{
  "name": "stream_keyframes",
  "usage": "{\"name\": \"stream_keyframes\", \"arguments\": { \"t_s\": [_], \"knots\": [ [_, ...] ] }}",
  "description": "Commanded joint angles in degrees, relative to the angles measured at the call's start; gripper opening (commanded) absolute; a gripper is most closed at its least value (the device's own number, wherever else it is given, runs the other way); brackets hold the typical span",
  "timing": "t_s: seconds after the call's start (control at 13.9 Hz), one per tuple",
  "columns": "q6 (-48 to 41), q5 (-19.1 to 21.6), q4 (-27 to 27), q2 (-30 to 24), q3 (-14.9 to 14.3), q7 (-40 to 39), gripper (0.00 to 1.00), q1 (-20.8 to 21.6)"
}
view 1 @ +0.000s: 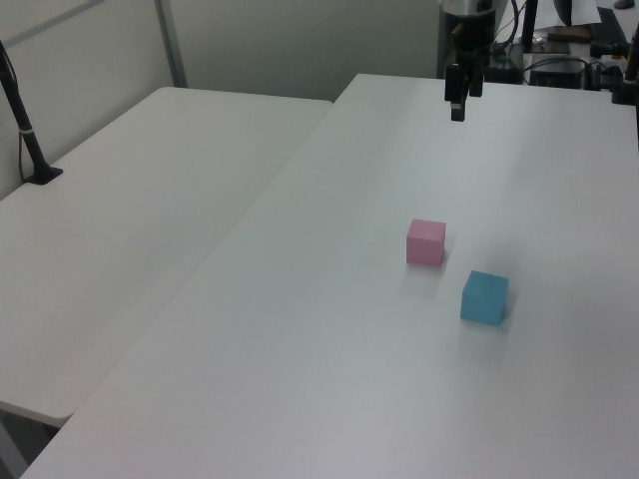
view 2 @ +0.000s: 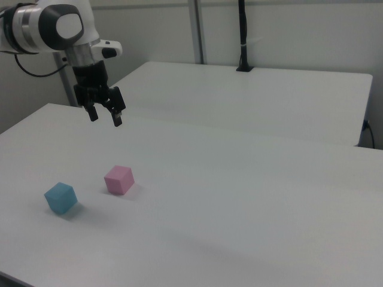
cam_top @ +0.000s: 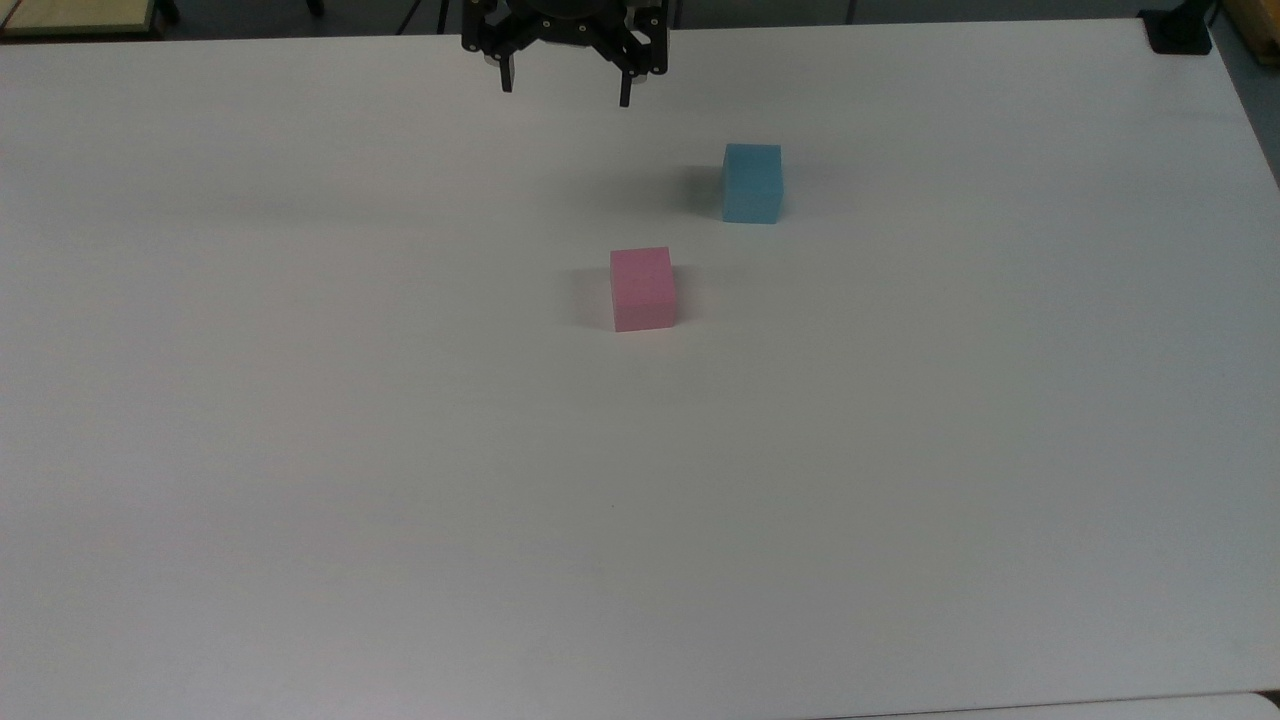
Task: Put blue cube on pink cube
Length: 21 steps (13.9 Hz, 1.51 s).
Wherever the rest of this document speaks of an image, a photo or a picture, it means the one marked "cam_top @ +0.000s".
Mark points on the wooden board edge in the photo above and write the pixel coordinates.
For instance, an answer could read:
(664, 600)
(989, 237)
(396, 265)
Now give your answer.
(1252, 25)

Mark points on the black table clamp mount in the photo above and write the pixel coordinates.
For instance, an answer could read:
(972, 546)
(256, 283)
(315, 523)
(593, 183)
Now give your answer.
(1178, 28)

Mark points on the blue foam cube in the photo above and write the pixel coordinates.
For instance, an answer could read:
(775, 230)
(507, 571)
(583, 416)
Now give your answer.
(752, 183)

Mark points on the pink foam cube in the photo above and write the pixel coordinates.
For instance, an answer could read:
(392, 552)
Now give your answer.
(642, 290)

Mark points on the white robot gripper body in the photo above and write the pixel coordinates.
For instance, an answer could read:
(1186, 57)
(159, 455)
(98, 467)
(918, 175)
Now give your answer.
(565, 20)

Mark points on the black tripod legs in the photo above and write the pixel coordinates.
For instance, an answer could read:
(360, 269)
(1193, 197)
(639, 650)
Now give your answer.
(441, 14)

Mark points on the wooden side table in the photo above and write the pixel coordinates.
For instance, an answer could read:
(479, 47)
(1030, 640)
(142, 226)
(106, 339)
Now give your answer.
(75, 15)

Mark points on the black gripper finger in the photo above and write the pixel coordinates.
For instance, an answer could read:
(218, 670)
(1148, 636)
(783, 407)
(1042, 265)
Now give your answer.
(640, 45)
(490, 35)

